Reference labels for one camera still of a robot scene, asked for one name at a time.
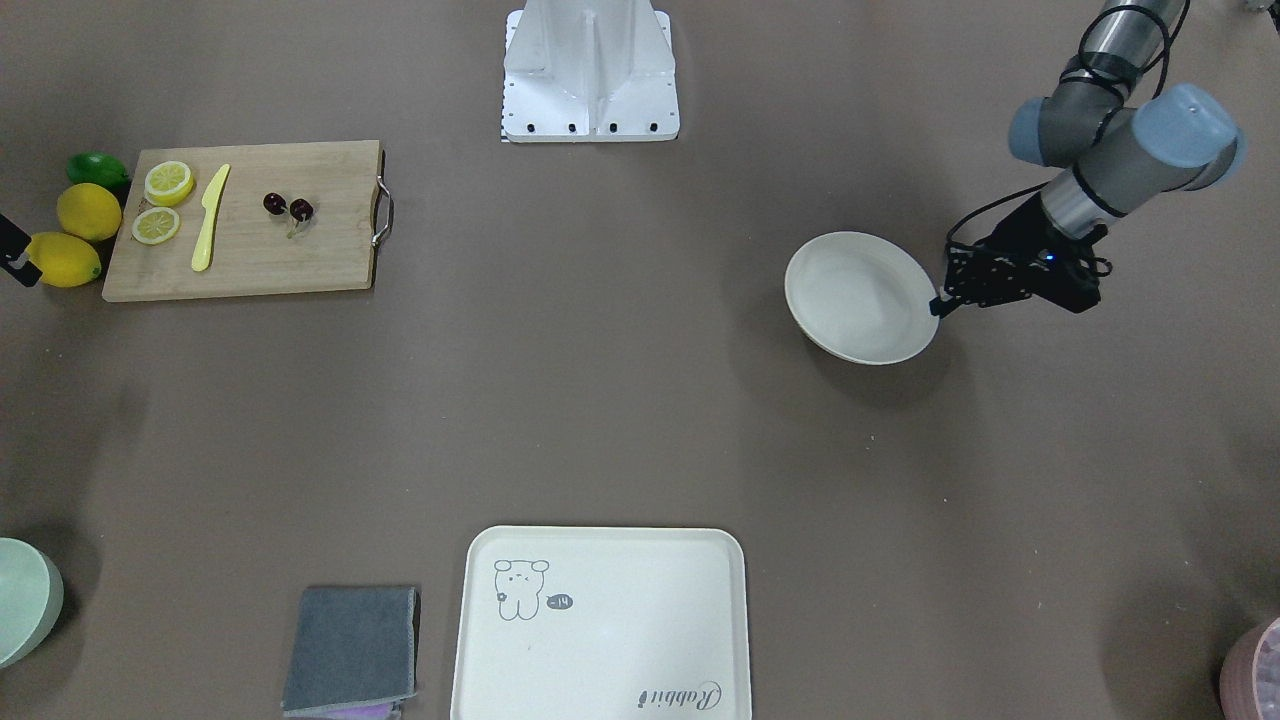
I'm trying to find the lower whole lemon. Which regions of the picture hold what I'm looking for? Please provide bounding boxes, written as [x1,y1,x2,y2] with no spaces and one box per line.
[26,232,102,288]

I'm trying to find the lemon slice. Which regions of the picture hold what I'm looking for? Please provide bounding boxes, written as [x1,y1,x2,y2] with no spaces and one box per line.
[131,208,182,246]
[143,160,195,208]

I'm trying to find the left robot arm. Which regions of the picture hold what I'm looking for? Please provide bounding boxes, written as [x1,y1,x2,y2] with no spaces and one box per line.
[931,1,1247,318]

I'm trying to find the pink ice bowl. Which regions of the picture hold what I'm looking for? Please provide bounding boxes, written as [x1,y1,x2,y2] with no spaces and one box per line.
[1219,618,1279,719]

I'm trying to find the green lime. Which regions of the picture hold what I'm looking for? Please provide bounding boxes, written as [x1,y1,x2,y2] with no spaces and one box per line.
[65,151,131,193]

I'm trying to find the grey folded cloth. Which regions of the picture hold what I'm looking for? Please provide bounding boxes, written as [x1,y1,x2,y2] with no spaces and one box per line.
[282,585,419,719]

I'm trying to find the cream rabbit tray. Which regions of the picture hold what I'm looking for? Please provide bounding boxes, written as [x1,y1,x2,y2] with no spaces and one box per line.
[451,525,753,719]

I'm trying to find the bamboo cutting board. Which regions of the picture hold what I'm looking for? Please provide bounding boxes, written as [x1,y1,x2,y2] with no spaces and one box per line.
[102,138,394,304]

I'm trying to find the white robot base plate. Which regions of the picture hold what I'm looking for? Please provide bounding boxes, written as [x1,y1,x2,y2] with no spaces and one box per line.
[500,1,681,143]

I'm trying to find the mint green bowl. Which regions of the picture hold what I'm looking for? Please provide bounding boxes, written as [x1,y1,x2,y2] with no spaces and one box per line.
[1,537,64,667]

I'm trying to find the lower lemon slice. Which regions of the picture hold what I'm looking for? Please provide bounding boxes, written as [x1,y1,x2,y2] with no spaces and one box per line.
[131,208,182,246]

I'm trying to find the yellow plastic knife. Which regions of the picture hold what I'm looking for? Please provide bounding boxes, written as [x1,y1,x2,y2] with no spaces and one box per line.
[189,163,230,273]

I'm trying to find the upper lemon slice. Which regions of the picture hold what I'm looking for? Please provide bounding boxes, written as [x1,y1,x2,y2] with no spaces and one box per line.
[143,160,195,208]

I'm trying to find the dark red cherry with stem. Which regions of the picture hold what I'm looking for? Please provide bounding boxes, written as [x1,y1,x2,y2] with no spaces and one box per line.
[285,199,315,238]

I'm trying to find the whole lemon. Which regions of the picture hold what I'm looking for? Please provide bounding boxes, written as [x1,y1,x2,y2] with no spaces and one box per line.
[26,232,102,288]
[56,183,123,243]

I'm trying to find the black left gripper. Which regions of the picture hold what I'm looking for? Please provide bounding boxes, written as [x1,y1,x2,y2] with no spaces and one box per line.
[929,192,1114,319]

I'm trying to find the upper whole lemon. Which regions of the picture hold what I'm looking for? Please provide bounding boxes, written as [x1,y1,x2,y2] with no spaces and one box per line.
[56,183,123,243]

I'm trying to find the cream round plate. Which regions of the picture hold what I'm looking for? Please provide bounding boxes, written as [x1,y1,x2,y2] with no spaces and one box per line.
[783,231,940,366]

